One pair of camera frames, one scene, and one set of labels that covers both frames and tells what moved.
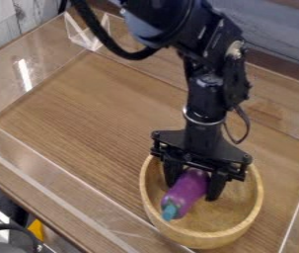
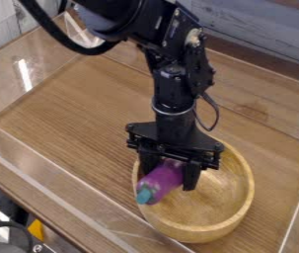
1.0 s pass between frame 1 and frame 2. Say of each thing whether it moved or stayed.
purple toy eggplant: moved
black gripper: moved
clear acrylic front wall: stayed
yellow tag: stayed
